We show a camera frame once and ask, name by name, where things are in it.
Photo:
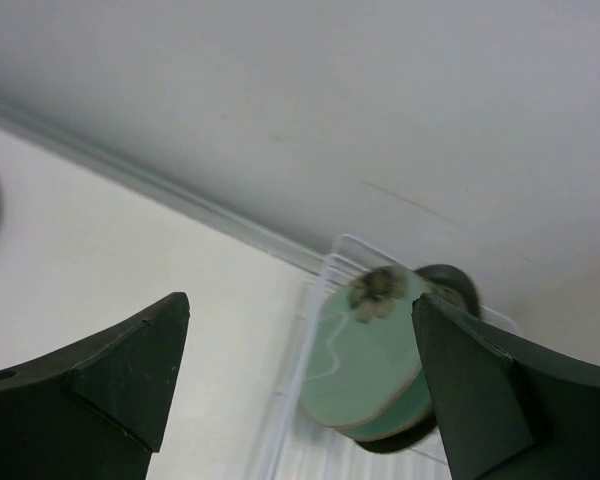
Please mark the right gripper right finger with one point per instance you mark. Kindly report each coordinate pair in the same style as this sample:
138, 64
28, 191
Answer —
507, 408

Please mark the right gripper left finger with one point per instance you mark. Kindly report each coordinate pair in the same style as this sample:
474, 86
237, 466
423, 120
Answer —
97, 408

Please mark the teal flower plate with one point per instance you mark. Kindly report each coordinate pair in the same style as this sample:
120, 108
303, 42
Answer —
409, 408
364, 353

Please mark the white wire dish rack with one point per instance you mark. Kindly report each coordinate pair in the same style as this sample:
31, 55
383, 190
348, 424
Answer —
294, 446

